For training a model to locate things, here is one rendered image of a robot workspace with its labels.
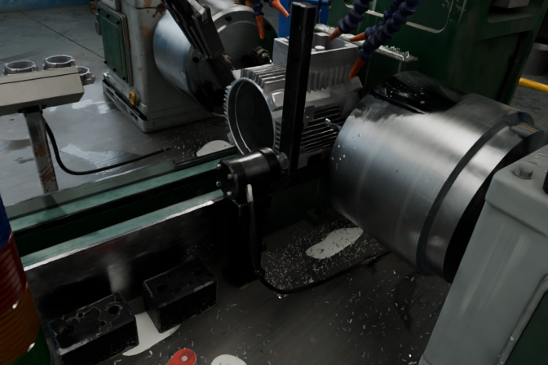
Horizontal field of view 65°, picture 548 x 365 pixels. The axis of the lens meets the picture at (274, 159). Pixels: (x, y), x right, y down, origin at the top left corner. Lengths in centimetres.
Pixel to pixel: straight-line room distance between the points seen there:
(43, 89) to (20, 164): 35
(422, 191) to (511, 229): 11
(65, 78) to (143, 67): 33
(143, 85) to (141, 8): 19
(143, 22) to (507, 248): 90
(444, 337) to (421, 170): 20
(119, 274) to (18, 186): 43
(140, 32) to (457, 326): 90
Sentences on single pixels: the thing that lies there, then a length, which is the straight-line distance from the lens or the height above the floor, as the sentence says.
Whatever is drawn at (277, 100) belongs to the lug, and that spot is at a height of 108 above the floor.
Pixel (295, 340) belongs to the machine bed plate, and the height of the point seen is 80.
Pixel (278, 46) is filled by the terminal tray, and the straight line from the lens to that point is 81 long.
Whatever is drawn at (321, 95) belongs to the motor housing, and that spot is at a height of 107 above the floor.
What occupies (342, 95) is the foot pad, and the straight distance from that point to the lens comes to 78.
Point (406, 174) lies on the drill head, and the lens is 54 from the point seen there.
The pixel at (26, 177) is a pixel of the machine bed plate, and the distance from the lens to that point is 110.
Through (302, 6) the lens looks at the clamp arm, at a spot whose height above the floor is 125.
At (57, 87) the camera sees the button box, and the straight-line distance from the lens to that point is 84.
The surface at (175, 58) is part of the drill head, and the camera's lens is 97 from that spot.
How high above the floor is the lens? 136
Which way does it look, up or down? 31 degrees down
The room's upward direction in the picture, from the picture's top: 5 degrees clockwise
